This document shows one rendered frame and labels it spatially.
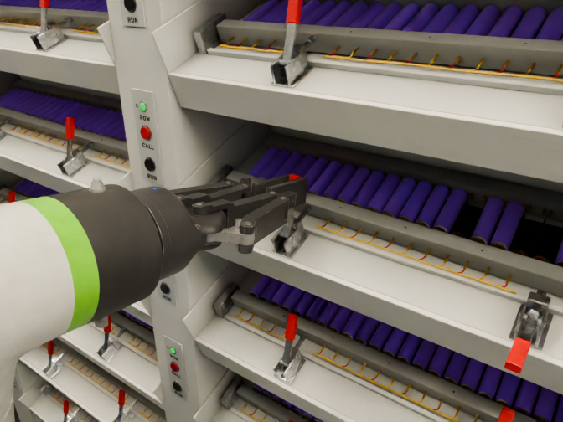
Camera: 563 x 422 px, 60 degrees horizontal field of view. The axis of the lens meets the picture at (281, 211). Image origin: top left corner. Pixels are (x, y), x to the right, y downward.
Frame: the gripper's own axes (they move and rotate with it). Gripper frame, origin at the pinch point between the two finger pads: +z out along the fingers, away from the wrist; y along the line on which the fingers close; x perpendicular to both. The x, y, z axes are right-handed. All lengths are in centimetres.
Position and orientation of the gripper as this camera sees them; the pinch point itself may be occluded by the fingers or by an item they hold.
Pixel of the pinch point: (279, 193)
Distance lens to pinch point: 54.1
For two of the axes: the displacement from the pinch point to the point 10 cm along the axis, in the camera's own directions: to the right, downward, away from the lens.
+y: 8.1, 2.5, -5.3
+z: 5.8, -2.1, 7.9
